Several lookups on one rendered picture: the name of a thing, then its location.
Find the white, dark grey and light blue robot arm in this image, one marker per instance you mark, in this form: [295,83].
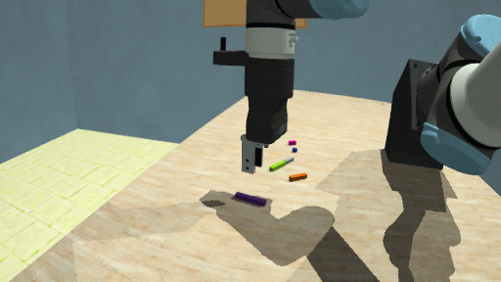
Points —
[463,126]

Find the orange rod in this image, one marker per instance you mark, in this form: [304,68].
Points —
[297,177]

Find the lime green rod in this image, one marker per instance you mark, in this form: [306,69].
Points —
[277,166]

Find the purple rod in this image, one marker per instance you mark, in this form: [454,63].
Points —
[250,199]

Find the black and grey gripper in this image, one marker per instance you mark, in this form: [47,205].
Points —
[269,83]

